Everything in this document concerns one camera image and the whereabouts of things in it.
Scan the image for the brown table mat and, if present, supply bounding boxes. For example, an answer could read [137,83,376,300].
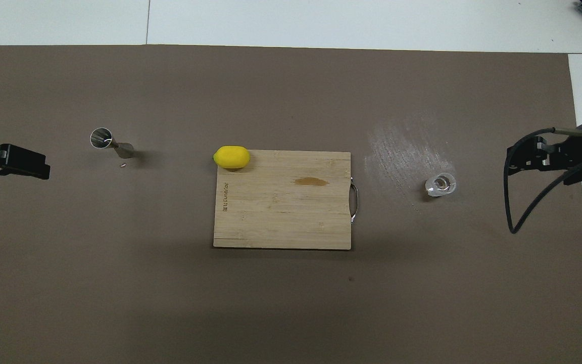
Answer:
[0,44,582,364]

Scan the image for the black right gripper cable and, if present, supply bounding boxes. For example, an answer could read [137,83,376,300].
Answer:
[503,128,582,234]

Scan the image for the yellow lemon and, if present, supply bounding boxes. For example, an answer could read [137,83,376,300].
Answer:
[213,146,251,170]

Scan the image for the wooden cutting board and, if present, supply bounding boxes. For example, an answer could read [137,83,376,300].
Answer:
[213,150,360,251]

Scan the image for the steel double jigger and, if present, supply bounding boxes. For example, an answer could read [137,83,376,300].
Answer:
[90,127,135,159]

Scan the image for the clear glass cup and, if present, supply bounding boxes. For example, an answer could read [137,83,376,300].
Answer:
[425,172,457,198]

